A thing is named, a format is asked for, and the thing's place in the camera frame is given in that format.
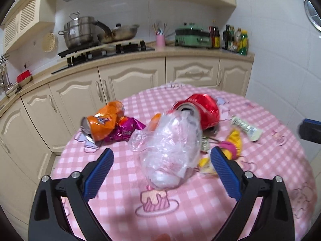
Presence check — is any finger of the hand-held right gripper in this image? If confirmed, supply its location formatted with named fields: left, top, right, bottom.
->
left=298, top=118, right=321, bottom=145

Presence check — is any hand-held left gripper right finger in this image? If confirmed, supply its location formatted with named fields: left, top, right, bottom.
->
left=210, top=146, right=295, bottom=241

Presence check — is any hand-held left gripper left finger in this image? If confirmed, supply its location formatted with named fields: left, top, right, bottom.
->
left=28, top=148, right=114, bottom=241

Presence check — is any yellow snack packet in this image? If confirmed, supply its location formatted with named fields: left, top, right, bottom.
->
left=198, top=157, right=219, bottom=176

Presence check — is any pink ring-shaped scrap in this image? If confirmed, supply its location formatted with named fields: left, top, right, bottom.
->
left=219, top=141, right=239, bottom=160

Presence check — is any light blue face mask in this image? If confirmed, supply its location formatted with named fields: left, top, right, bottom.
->
left=75, top=131, right=101, bottom=154

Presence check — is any yellow wrapper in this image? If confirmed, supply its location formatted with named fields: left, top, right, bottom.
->
left=226, top=128, right=244, bottom=156

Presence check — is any crushed orange can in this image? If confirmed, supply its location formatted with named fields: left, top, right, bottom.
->
left=81, top=101, right=126, bottom=143

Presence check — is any green white wrapper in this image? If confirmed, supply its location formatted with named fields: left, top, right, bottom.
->
left=230, top=115, right=263, bottom=142

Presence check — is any magenta foil wrapper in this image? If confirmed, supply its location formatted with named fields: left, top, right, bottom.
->
left=104, top=117, right=146, bottom=143

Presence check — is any clear plastic bag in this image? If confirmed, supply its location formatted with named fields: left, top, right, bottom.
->
left=128, top=110, right=203, bottom=190

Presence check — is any crushed red can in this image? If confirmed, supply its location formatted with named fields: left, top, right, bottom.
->
left=172, top=93, right=221, bottom=131

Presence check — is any small orange scrap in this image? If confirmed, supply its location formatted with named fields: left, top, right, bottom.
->
left=150, top=113, right=162, bottom=131

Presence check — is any pink checkered tablecloth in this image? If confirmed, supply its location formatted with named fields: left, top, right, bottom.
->
left=51, top=82, right=318, bottom=241

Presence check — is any yellow green bottle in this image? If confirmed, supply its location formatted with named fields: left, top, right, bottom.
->
left=238, top=30, right=249, bottom=56

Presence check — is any pale condiment bottle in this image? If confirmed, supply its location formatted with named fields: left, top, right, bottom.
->
left=233, top=28, right=242, bottom=53

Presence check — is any round metal vent cover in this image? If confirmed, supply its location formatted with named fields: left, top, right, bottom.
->
left=304, top=0, right=321, bottom=29

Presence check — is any black gas stove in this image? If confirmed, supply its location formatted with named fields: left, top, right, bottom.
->
left=51, top=40, right=155, bottom=74

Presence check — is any red lidded box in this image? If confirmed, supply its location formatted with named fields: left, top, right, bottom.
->
left=16, top=70, right=33, bottom=84

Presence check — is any hanging metal utensil rack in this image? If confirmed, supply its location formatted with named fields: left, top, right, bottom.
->
left=0, top=55, right=20, bottom=97

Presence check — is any beige kitchen countertop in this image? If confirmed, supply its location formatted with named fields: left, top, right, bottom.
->
left=0, top=39, right=255, bottom=111

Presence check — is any dark soy sauce bottle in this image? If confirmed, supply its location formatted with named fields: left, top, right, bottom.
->
left=211, top=20, right=220, bottom=48

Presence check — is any green electric cooker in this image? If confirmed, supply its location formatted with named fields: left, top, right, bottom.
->
left=174, top=22, right=213, bottom=48

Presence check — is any steel stockpot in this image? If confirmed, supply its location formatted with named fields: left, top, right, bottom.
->
left=58, top=11, right=101, bottom=49

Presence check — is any pink utensil holder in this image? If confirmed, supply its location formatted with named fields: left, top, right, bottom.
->
left=155, top=34, right=166, bottom=52

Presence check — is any wok with black handle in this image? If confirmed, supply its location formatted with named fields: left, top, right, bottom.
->
left=94, top=20, right=139, bottom=44

